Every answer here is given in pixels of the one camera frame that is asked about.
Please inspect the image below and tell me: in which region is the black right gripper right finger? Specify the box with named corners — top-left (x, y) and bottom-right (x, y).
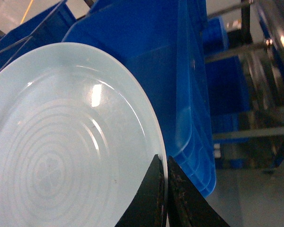
top-left (168, 156), bottom-right (229, 227)

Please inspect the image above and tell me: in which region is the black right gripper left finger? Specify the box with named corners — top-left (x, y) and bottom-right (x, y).
top-left (116, 155), bottom-right (165, 227)

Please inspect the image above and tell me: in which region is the light blue round tray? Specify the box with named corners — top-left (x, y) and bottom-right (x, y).
top-left (0, 43), bottom-right (167, 227)

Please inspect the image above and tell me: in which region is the blue bin left shelf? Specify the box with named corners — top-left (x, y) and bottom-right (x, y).
top-left (0, 0), bottom-right (76, 71)

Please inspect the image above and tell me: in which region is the large blue bin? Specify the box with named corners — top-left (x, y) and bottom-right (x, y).
top-left (63, 0), bottom-right (216, 197)

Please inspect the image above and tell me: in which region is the stainless steel shelf frame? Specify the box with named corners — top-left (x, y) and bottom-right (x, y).
top-left (203, 0), bottom-right (284, 174)

